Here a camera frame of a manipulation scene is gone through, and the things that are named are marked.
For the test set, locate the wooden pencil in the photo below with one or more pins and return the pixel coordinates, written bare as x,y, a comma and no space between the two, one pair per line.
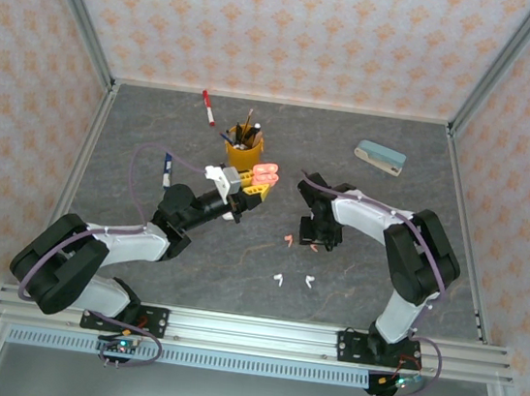
248,119

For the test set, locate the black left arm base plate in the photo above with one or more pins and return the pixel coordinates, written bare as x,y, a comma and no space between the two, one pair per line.
156,320

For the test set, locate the yellow pen cup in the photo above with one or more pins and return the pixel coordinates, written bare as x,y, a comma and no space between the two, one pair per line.
241,153

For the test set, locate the aluminium mounting rail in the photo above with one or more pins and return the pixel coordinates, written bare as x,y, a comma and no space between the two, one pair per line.
252,335

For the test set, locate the aluminium frame post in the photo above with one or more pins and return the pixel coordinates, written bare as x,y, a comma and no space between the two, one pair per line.
77,7
501,63

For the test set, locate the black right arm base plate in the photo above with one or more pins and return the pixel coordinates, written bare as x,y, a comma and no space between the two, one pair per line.
347,350

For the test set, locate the teal and beige stapler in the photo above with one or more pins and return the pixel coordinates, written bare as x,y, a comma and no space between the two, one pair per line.
380,158

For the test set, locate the blue whiteboard marker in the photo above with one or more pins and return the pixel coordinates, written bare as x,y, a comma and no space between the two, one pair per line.
166,175

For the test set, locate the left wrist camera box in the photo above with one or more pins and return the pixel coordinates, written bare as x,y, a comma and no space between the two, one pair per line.
230,181

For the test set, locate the black pen with white cap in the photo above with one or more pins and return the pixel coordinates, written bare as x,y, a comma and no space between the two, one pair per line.
255,131

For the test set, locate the pink earbud charging case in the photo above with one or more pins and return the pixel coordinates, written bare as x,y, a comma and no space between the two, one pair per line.
266,169

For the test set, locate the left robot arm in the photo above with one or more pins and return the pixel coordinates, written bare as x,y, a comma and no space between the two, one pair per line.
127,243

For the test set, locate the aluminium table side rail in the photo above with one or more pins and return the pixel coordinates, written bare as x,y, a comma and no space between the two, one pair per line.
458,184
97,127

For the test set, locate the blue pen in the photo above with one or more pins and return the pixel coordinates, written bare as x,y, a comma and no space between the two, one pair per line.
226,138

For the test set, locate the red whiteboard marker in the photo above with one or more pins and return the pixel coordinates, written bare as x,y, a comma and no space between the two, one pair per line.
208,107

